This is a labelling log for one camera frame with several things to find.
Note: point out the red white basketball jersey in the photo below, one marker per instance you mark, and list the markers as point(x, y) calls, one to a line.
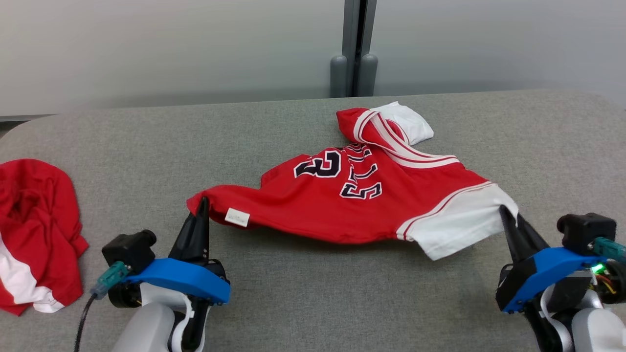
point(318, 205)

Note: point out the grey cylindrical post foot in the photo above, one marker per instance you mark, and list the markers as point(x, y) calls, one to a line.
point(368, 76)
point(338, 76)

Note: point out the red white sports shorts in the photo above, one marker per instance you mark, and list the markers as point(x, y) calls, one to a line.
point(44, 220)

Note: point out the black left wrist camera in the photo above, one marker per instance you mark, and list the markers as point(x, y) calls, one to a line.
point(129, 249)

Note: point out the grey partition base rail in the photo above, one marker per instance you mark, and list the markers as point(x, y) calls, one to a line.
point(24, 118)

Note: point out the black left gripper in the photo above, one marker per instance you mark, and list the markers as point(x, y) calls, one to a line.
point(217, 270)

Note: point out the grey metal partition post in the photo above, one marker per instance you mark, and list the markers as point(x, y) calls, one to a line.
point(350, 29)

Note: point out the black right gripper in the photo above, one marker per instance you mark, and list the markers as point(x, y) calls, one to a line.
point(513, 283)

